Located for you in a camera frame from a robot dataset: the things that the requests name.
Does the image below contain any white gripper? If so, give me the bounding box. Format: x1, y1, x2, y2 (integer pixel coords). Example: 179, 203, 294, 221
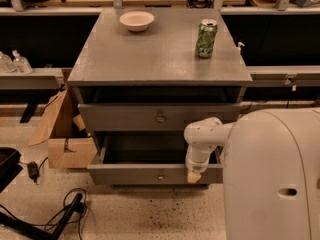
185, 145, 217, 184

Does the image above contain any grey drawer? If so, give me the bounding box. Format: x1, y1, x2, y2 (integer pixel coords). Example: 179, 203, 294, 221
78, 103, 240, 131
87, 131, 224, 186

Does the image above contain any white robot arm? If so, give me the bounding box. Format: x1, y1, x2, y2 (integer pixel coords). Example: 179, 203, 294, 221
184, 108, 320, 240

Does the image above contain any grey drawer cabinet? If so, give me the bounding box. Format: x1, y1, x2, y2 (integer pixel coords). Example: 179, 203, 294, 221
67, 7, 254, 189

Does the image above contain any grey top drawer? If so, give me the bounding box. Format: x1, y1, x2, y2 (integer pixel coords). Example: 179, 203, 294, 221
78, 103, 240, 131

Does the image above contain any open cardboard box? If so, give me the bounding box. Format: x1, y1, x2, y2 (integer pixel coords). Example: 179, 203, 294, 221
27, 68, 100, 170

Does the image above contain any small white pump bottle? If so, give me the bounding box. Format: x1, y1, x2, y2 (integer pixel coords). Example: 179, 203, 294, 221
237, 42, 245, 55

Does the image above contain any grey bench right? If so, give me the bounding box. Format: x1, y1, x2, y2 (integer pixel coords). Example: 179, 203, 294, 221
247, 66, 320, 87

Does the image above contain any grey bench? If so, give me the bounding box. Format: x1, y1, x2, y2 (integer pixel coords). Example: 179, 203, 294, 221
247, 66, 320, 87
0, 68, 64, 90

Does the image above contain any green soda can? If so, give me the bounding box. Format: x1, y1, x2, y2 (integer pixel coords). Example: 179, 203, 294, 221
195, 19, 218, 58

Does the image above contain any black power adapter left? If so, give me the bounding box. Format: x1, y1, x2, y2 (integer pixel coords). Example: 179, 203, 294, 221
27, 158, 48, 183

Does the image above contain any white paper bowl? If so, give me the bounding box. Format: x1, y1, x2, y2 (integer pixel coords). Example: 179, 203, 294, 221
119, 11, 154, 32

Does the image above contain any grey bench left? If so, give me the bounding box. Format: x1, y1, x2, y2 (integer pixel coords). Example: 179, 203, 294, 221
0, 68, 64, 90

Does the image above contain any black bin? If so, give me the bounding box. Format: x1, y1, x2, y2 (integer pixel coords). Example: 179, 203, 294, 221
0, 147, 22, 192

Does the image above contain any clear sanitizer bottle right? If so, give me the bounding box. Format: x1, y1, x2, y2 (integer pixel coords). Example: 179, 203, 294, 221
12, 50, 33, 74

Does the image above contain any clear sanitizer bottle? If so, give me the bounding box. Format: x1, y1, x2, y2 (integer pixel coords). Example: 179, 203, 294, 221
0, 52, 16, 73
12, 50, 33, 74

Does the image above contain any clear sanitizer bottle left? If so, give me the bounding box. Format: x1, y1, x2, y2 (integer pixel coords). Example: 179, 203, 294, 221
0, 52, 16, 73

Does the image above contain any black stand with cables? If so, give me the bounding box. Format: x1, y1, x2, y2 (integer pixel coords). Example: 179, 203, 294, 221
0, 187, 88, 240

